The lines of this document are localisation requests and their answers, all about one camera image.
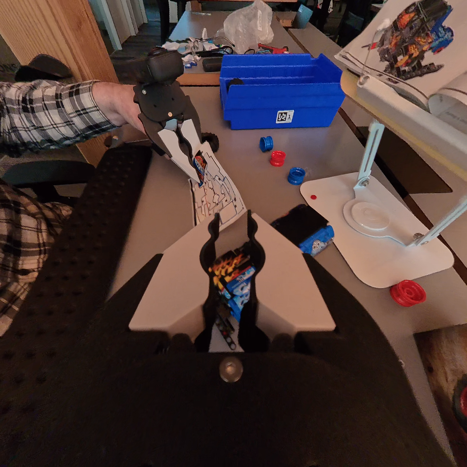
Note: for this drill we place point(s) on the blue black brick truck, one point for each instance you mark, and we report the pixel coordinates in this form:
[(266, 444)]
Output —
[(306, 226)]

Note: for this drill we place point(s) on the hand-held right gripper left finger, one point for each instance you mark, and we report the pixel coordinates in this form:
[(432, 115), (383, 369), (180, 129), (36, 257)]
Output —
[(168, 292)]

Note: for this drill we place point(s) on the person's plaid shirt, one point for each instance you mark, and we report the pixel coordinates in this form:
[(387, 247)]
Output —
[(22, 248)]

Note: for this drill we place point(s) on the grey desk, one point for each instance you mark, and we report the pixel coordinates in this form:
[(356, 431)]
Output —
[(321, 146)]

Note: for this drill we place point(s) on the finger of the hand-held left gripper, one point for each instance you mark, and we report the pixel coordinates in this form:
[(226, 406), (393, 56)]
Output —
[(179, 153), (193, 135)]

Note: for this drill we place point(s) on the person's left forearm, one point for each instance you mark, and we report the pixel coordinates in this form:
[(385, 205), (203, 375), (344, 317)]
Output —
[(51, 113)]

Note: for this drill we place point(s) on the instruction booklet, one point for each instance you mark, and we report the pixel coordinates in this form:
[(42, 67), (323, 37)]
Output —
[(394, 44)]

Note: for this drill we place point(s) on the black rubber tire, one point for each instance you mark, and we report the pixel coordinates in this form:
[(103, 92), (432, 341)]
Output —
[(210, 139)]

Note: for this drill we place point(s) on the clear plastic bag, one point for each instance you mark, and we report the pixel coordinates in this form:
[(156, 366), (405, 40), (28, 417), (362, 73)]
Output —
[(248, 22)]

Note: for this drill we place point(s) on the black office chair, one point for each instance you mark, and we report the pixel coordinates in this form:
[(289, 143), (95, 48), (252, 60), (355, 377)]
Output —
[(40, 69)]

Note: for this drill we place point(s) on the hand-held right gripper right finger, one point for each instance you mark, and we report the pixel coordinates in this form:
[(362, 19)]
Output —
[(295, 292)]

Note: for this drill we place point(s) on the large red wheel hub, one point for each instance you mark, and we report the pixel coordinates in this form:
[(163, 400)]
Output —
[(407, 292)]

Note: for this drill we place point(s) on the blue storage bin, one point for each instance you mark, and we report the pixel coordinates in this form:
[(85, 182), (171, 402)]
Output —
[(277, 95)]

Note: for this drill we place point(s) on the monster truck set box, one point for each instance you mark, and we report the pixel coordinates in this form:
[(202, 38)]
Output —
[(438, 365)]

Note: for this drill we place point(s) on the person's left hand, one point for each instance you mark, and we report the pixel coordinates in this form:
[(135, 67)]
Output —
[(117, 102)]

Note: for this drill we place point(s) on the small red wheel hub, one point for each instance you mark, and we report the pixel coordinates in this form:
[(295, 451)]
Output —
[(277, 158)]

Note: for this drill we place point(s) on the white book stand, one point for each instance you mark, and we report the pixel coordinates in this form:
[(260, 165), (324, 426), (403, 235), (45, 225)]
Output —
[(379, 255)]

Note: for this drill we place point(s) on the dark perforated panel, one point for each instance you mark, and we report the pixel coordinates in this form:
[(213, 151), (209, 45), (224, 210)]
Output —
[(87, 255)]

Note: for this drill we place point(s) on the white sticker sheet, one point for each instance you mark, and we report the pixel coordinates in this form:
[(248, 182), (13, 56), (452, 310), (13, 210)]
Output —
[(219, 193)]

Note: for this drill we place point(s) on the blue wheel hub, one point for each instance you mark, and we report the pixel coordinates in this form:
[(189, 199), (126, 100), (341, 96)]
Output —
[(296, 176), (266, 144)]

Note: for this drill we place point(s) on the wooden background table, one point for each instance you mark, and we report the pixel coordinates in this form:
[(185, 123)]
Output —
[(191, 25)]

